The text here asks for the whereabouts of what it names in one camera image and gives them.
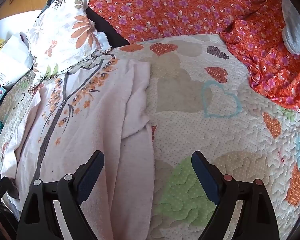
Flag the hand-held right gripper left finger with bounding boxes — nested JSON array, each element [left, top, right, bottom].
[[16, 150, 105, 240]]

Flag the orange floral cloth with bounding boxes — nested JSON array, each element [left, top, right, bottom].
[[87, 0, 300, 114]]

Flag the white paper package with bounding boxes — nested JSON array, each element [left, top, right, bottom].
[[0, 34, 34, 88]]

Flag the heart patterned quilt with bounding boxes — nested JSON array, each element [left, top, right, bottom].
[[0, 34, 300, 240]]

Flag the white floral pillow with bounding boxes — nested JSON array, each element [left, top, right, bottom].
[[25, 0, 113, 80]]

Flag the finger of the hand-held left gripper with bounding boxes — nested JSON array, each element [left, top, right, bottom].
[[0, 172, 17, 214]]

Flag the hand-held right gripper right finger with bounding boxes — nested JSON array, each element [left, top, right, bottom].
[[191, 151, 280, 240]]

